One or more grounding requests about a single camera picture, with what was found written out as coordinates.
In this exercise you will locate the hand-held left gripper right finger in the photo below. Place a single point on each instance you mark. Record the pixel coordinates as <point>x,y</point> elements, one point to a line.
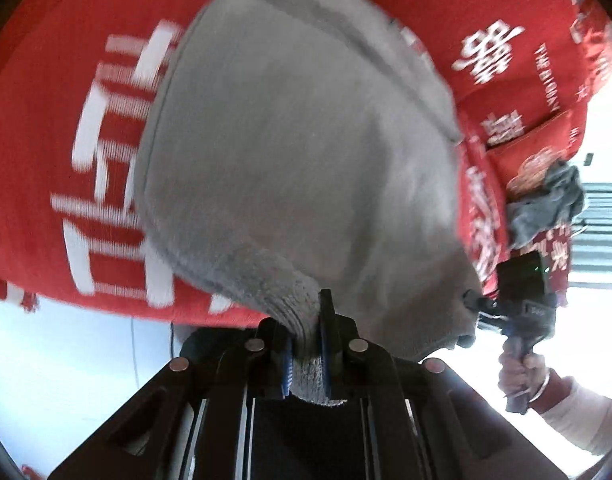
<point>326,360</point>

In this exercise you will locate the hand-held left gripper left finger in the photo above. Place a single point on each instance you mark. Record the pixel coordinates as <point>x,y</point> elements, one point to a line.
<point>286,367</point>

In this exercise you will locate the person's right hand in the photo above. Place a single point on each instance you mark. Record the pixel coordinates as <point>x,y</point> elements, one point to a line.
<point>513,377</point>

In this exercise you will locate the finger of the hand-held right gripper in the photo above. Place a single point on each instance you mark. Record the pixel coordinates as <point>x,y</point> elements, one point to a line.
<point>483,302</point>
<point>488,322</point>

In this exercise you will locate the red printed blanket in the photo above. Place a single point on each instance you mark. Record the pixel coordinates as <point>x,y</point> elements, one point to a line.
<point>61,85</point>

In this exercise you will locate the person's right forearm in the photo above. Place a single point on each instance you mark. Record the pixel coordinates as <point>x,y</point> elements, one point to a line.
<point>585,420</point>

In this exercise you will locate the dark grey crumpled cloth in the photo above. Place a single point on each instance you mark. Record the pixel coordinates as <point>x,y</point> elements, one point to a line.
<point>540,205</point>

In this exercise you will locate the grey knit sweater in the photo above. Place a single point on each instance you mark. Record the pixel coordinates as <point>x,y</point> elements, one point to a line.
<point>286,160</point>

